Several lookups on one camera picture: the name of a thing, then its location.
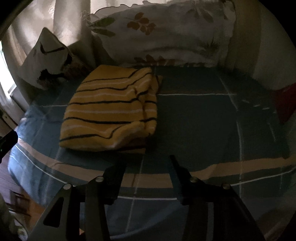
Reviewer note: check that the yellow striped sweater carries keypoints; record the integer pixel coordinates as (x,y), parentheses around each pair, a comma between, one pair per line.
(104,111)

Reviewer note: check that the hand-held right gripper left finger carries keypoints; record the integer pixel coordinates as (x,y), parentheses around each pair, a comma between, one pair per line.
(115,180)

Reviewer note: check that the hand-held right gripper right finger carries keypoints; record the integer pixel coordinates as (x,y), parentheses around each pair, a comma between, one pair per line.
(179,180)

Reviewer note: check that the blue plaid bed sheet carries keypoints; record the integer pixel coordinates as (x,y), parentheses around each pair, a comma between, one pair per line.
(196,120)

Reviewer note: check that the window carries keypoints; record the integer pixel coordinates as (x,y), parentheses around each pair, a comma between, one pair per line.
(5,74)

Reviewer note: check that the white floral pillow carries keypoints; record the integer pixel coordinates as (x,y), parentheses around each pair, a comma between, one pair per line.
(166,34)

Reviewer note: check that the white cushion with dark print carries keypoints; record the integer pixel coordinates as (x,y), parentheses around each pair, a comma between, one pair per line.
(44,62)

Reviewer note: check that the beige embroidered curtain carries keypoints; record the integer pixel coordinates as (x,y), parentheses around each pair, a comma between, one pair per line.
(69,18)

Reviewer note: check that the red cushion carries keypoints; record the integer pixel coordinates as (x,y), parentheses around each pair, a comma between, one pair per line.
(286,104)

